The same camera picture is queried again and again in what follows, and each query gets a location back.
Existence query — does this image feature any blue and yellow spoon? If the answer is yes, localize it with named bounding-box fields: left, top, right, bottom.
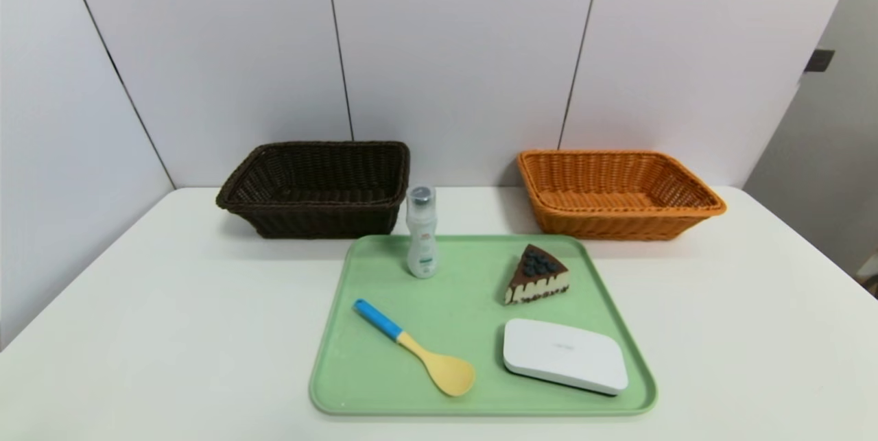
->
left=353, top=299, right=476, bottom=398

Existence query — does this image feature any orange wicker basket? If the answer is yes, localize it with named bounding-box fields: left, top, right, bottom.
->
left=517, top=149, right=728, bottom=241

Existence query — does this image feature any clear lotion bottle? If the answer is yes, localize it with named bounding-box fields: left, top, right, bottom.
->
left=405, top=184, right=439, bottom=280

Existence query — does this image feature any green plastic tray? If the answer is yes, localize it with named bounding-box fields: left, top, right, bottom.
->
left=309, top=234, right=658, bottom=417

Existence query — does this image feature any chocolate blueberry cake slice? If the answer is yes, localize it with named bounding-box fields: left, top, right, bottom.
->
left=505, top=244, right=571, bottom=306

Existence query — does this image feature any white rectangular case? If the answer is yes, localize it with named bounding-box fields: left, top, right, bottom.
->
left=503, top=318, right=629, bottom=396

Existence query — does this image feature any dark brown wicker basket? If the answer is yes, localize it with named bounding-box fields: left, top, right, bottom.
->
left=215, top=141, right=411, bottom=239

